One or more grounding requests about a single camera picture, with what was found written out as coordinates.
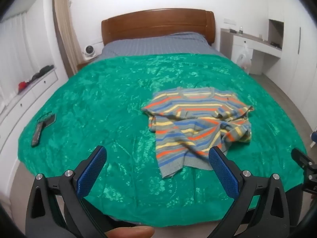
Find white window cabinet with drawers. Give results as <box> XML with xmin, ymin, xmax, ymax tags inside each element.
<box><xmin>0</xmin><ymin>64</ymin><xmax>60</xmax><ymax>154</ymax></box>

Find green floral blanket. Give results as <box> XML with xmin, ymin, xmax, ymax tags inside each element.
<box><xmin>18</xmin><ymin>53</ymin><xmax>307</xmax><ymax>228</ymax></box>

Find clear plastic bag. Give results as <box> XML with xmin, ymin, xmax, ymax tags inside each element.
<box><xmin>235</xmin><ymin>42</ymin><xmax>253</xmax><ymax>74</ymax></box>

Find black phone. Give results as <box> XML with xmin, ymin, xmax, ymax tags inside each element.
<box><xmin>38</xmin><ymin>113</ymin><xmax>57</xmax><ymax>127</ymax></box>

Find black remote control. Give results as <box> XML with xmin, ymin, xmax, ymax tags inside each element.
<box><xmin>31</xmin><ymin>122</ymin><xmax>45</xmax><ymax>147</ymax></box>

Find black items on cabinet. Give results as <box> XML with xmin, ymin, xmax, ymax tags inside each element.
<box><xmin>30</xmin><ymin>64</ymin><xmax>55</xmax><ymax>82</ymax></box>

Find white sheer curtain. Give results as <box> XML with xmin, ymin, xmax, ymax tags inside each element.
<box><xmin>0</xmin><ymin>11</ymin><xmax>55</xmax><ymax>113</ymax></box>

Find white wardrobe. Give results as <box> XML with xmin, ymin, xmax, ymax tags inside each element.
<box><xmin>267</xmin><ymin>0</ymin><xmax>317</xmax><ymax>112</ymax></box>

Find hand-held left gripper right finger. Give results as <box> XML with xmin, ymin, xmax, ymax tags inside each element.
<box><xmin>209</xmin><ymin>146</ymin><xmax>296</xmax><ymax>238</ymax></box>

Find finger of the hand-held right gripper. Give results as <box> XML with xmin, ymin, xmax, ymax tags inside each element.
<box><xmin>291</xmin><ymin>148</ymin><xmax>311</xmax><ymax>170</ymax></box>

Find beige curtain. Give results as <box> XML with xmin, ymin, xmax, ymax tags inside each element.
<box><xmin>53</xmin><ymin>0</ymin><xmax>80</xmax><ymax>78</ymax></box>

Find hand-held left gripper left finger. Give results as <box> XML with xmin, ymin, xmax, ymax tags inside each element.
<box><xmin>25</xmin><ymin>145</ymin><xmax>117</xmax><ymax>238</ymax></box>

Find white desk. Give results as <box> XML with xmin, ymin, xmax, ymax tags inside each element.
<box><xmin>220</xmin><ymin>28</ymin><xmax>283</xmax><ymax>75</ymax></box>

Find striped knit sweater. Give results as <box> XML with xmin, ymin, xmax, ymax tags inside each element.
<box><xmin>141</xmin><ymin>87</ymin><xmax>255</xmax><ymax>179</ymax></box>

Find wooden nightstand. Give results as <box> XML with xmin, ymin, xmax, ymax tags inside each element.
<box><xmin>77</xmin><ymin>54</ymin><xmax>102</xmax><ymax>72</ymax></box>

